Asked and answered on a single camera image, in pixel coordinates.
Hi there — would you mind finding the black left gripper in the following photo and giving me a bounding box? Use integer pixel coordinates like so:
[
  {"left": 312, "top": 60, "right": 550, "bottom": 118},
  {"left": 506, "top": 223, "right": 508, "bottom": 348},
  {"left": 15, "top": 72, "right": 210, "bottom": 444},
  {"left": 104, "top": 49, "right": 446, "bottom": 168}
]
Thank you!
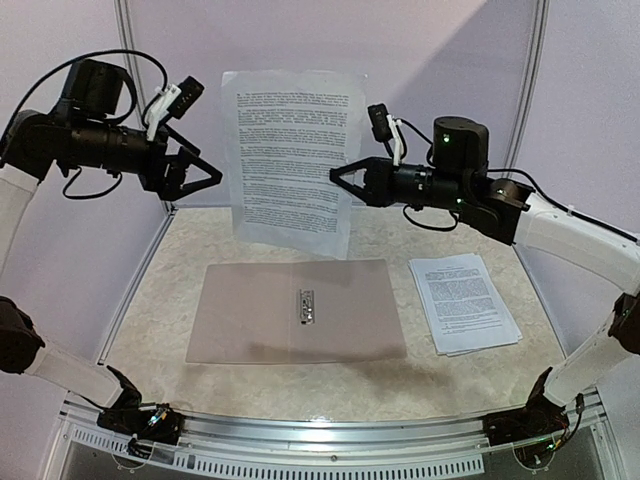
[{"left": 67, "top": 115, "right": 223, "bottom": 197}]

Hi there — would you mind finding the brown paper folder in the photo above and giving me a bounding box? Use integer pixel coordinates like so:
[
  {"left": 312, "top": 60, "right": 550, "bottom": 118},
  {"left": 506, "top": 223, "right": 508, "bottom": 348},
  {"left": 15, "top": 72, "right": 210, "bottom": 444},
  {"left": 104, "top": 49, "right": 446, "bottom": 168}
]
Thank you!
[{"left": 185, "top": 259, "right": 406, "bottom": 365}]

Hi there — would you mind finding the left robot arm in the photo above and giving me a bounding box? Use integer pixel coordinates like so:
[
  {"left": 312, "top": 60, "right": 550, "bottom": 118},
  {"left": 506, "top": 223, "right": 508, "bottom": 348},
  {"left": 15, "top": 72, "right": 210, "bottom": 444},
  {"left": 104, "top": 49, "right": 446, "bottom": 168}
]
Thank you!
[{"left": 1, "top": 51, "right": 222, "bottom": 434}]

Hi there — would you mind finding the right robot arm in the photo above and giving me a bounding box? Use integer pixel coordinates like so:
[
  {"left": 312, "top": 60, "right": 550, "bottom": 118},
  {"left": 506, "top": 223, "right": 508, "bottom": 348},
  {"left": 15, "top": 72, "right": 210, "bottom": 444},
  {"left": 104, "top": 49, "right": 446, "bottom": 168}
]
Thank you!
[{"left": 329, "top": 116, "right": 639, "bottom": 436}]

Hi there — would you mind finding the metal folder clip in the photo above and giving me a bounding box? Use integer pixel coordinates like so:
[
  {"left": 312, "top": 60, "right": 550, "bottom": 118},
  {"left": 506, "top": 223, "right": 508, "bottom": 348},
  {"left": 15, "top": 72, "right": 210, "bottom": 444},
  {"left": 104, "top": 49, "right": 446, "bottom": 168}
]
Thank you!
[{"left": 297, "top": 289, "right": 316, "bottom": 325}]

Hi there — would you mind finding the stack of printed papers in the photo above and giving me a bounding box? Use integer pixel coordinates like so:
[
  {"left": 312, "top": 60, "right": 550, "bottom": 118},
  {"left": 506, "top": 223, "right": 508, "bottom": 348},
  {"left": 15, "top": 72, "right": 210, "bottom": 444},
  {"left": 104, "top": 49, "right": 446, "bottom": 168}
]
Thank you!
[{"left": 408, "top": 254, "right": 522, "bottom": 356}]

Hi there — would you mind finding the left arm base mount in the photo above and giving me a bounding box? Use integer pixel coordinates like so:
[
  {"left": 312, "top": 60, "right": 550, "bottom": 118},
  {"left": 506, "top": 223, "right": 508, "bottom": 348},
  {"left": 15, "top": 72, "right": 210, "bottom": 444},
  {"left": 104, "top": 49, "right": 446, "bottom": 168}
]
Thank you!
[{"left": 97, "top": 396, "right": 186, "bottom": 446}]

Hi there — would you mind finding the aluminium front rail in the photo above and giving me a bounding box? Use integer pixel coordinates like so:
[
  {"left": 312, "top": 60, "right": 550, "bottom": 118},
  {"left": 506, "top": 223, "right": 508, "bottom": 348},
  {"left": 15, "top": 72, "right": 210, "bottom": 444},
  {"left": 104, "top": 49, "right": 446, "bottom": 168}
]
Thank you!
[{"left": 59, "top": 389, "right": 617, "bottom": 458}]

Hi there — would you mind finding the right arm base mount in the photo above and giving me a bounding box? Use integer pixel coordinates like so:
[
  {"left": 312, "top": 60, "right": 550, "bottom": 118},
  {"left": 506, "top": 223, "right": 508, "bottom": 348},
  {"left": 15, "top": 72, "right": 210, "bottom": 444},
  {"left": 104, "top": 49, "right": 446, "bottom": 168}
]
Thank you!
[{"left": 481, "top": 397, "right": 571, "bottom": 446}]

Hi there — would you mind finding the perforated white cable tray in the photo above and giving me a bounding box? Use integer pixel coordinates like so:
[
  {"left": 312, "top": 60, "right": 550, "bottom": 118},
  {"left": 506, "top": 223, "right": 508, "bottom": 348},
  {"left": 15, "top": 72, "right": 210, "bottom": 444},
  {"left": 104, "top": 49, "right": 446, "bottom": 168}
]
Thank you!
[{"left": 59, "top": 426, "right": 486, "bottom": 479}]

